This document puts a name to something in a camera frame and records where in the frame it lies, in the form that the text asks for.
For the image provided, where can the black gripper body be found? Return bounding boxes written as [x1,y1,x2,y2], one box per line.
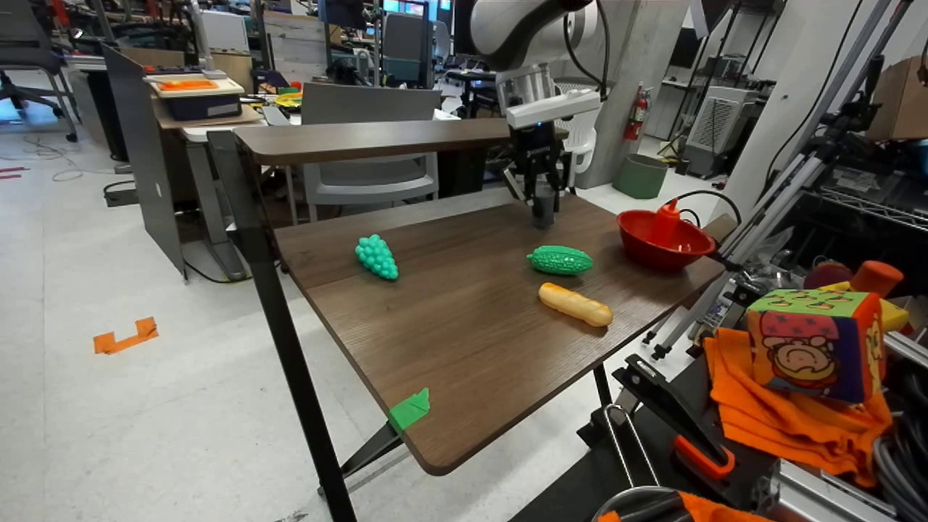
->
[510,121,572,185]

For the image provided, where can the yellow toy corn cob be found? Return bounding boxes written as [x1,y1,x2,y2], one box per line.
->
[536,280,615,330]

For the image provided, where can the grey chair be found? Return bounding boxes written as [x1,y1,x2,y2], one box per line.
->
[299,82,443,223]

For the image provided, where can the red fire extinguisher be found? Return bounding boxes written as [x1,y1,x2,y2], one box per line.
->
[621,84,653,146]

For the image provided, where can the green toy cucumber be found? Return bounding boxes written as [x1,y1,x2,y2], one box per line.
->
[526,240,597,281]

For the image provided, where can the brown wooden desk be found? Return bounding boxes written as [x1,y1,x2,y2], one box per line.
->
[233,116,579,198]

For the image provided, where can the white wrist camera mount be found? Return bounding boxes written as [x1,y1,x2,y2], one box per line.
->
[495,61,602,130]

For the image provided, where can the orange plush toy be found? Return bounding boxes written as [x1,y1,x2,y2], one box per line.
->
[849,259,907,301]

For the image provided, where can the green toy grape bunch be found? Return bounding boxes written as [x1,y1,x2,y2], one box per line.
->
[350,232,404,284]

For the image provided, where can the box with orange lid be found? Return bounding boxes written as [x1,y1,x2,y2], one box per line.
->
[143,69,250,126]

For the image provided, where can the black clamp with orange handle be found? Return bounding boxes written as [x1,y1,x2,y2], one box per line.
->
[611,352,781,506]

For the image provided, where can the orange cloth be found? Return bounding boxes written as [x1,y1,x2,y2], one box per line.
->
[702,329,895,491]

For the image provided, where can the black cable loop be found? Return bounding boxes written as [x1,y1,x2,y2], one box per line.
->
[665,188,744,232]

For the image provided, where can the cardboard box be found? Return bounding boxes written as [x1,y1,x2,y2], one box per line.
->
[866,56,928,146]

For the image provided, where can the aluminium frame rails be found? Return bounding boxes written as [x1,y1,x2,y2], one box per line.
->
[720,0,910,274]

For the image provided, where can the colourful plush cube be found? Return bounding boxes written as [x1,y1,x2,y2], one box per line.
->
[742,284,887,404]

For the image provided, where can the white chair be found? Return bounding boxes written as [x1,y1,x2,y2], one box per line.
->
[562,84,615,184]

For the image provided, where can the green waste bin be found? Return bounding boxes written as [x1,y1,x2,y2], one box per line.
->
[611,152,671,203]

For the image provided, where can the black table leg frame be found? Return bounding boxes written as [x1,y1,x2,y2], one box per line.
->
[207,127,405,522]

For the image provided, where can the red plastic bowl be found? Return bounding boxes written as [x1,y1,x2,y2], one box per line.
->
[615,207,720,275]

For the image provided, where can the grey partition panel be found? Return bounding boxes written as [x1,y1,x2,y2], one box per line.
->
[101,46,191,284]

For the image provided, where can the green tape piece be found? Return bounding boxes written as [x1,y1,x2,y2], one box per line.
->
[386,387,436,435]

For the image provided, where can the orange floor bracket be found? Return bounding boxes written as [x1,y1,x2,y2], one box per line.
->
[91,316,163,356]

